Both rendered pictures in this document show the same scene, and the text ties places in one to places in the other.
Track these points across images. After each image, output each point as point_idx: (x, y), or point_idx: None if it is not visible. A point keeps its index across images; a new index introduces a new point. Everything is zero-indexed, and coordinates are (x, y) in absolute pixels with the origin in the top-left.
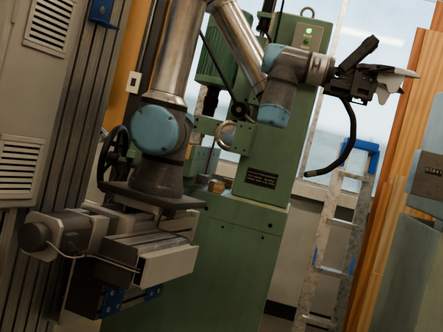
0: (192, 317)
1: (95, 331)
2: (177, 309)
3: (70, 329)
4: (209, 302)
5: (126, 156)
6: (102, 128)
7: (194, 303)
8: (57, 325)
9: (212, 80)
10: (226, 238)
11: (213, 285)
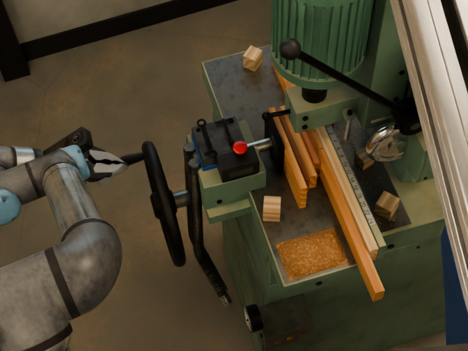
0: (386, 309)
1: (180, 267)
2: (366, 314)
3: (155, 292)
4: (407, 293)
5: (211, 223)
6: (98, 159)
7: (388, 301)
8: (136, 301)
9: (336, 84)
10: (424, 251)
11: (411, 283)
